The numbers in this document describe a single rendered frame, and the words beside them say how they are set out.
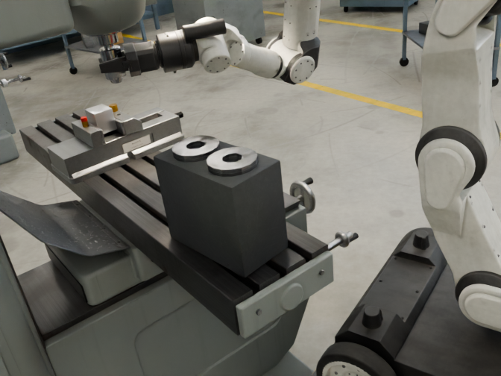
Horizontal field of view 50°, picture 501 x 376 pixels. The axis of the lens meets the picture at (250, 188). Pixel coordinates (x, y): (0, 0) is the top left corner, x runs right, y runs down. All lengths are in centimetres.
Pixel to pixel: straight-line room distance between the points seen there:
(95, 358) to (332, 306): 119
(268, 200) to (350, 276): 155
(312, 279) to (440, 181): 34
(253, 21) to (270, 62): 478
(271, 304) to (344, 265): 157
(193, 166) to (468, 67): 54
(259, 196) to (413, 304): 64
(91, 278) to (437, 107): 83
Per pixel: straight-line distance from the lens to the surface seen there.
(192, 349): 156
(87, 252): 125
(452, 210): 121
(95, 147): 145
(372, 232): 275
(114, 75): 128
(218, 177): 91
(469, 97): 114
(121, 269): 131
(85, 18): 119
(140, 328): 141
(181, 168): 97
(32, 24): 110
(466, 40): 108
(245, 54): 135
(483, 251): 129
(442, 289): 154
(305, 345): 216
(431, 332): 141
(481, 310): 132
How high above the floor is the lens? 155
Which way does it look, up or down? 29 degrees down
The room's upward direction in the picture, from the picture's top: 7 degrees counter-clockwise
